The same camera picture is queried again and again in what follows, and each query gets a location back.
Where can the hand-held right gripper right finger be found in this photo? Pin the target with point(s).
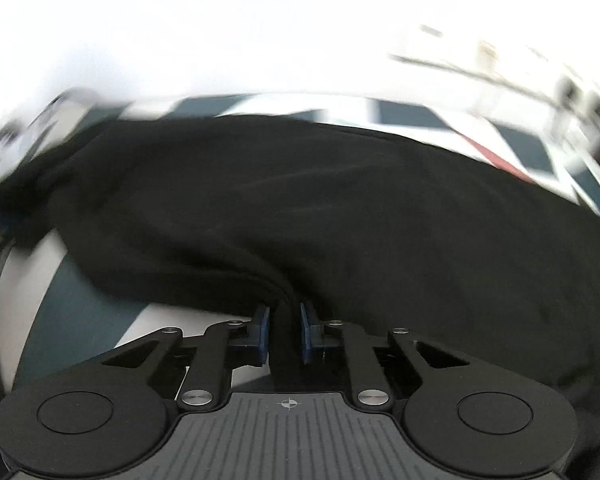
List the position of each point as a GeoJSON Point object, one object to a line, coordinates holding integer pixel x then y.
{"type": "Point", "coordinates": [307, 332]}

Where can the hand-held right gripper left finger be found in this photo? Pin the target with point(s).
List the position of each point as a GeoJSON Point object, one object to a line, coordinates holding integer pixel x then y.
{"type": "Point", "coordinates": [262, 330]}

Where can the black garment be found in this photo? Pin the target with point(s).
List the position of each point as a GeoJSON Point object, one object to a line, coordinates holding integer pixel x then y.
{"type": "Point", "coordinates": [305, 200]}

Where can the geometric patterned table mat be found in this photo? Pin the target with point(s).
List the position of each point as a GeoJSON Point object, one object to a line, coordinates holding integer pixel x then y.
{"type": "Point", "coordinates": [104, 305]}

